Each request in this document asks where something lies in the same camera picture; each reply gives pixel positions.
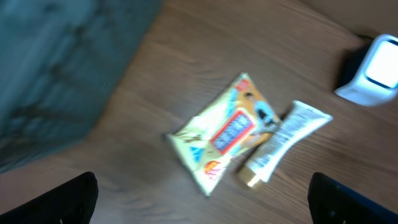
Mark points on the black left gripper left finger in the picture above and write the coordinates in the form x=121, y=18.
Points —
x=72, y=202

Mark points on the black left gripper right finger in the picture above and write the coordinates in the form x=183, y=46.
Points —
x=331, y=202

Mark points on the white tube gold cap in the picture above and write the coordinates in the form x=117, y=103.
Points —
x=301, y=121

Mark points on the yellow snack bag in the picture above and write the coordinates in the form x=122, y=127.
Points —
x=238, y=119

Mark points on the white barcode scanner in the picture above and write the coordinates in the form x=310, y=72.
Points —
x=368, y=75

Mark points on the grey plastic basket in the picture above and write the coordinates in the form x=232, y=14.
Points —
x=60, y=62

